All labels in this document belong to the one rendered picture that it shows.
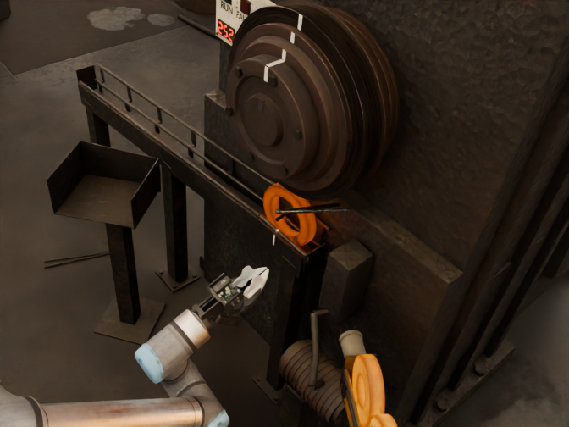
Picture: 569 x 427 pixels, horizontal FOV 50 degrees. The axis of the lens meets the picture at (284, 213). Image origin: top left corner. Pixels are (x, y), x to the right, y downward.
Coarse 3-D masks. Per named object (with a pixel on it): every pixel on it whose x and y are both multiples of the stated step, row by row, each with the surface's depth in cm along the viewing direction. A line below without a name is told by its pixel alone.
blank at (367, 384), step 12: (360, 360) 137; (372, 360) 134; (360, 372) 137; (372, 372) 132; (360, 384) 140; (372, 384) 130; (360, 396) 140; (372, 396) 129; (384, 396) 130; (360, 408) 137; (372, 408) 129
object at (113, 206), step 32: (64, 160) 184; (96, 160) 195; (128, 160) 191; (64, 192) 189; (96, 192) 193; (128, 192) 193; (128, 224) 182; (128, 256) 204; (128, 288) 214; (128, 320) 227
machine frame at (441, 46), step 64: (320, 0) 143; (384, 0) 129; (448, 0) 117; (512, 0) 107; (448, 64) 123; (512, 64) 112; (448, 128) 130; (512, 128) 118; (256, 192) 190; (384, 192) 153; (448, 192) 137; (512, 192) 133; (256, 256) 207; (384, 256) 154; (448, 256) 145; (512, 256) 167; (256, 320) 227; (320, 320) 192; (384, 320) 166; (448, 320) 160; (512, 320) 208; (384, 384) 178; (448, 384) 211
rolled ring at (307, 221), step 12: (276, 192) 168; (288, 192) 163; (264, 204) 175; (276, 204) 174; (300, 204) 162; (276, 216) 175; (300, 216) 163; (312, 216) 163; (288, 228) 175; (300, 228) 166; (312, 228) 164; (300, 240) 168
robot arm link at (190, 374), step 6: (186, 366) 147; (192, 366) 151; (186, 372) 147; (192, 372) 149; (198, 372) 151; (180, 378) 146; (186, 378) 147; (192, 378) 147; (198, 378) 148; (162, 384) 150; (168, 384) 147; (174, 384) 147; (180, 384) 146; (186, 384) 146; (168, 390) 148; (174, 390) 146; (180, 390) 146; (174, 396) 146
